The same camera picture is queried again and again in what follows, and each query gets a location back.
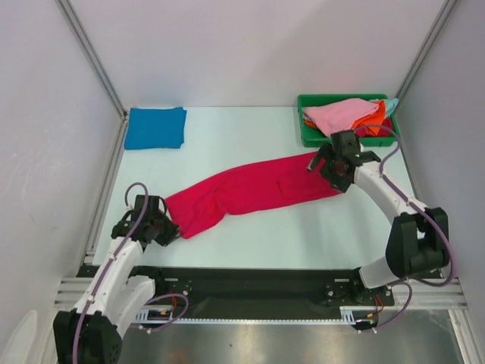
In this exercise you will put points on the orange t shirt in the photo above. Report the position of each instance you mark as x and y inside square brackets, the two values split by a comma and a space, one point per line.
[349, 114]

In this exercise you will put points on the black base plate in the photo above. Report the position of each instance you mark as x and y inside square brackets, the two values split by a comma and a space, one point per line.
[263, 294]

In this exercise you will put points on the aluminium front rail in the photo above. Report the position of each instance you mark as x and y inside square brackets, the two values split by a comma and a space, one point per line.
[424, 296]

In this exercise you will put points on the right aluminium frame post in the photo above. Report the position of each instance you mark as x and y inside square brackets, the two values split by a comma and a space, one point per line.
[436, 29]

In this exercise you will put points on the folded blue t shirt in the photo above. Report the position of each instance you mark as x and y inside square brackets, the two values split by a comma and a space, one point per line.
[152, 128]

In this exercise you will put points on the light blue t shirt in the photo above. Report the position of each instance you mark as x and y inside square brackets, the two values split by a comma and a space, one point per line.
[390, 105]

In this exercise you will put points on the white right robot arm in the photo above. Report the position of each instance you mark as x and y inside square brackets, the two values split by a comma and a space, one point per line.
[419, 235]

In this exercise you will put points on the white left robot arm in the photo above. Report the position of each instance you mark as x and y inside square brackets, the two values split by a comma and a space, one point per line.
[122, 293]

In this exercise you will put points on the left aluminium frame post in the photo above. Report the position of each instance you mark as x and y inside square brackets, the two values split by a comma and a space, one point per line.
[82, 37]

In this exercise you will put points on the aluminium frame post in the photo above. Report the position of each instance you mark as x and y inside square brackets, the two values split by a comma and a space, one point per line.
[436, 29]
[82, 37]

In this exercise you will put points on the green plastic bin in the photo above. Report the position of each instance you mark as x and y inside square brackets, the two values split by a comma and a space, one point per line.
[313, 138]

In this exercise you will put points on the magenta t shirt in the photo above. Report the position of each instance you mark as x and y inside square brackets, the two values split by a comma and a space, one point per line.
[254, 187]

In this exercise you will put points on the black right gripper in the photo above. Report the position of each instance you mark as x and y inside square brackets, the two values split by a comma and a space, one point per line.
[327, 167]

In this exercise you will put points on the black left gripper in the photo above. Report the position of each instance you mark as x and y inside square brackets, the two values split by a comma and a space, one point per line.
[172, 232]

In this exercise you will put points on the dark red t shirt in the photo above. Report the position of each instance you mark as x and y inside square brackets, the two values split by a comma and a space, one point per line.
[373, 128]

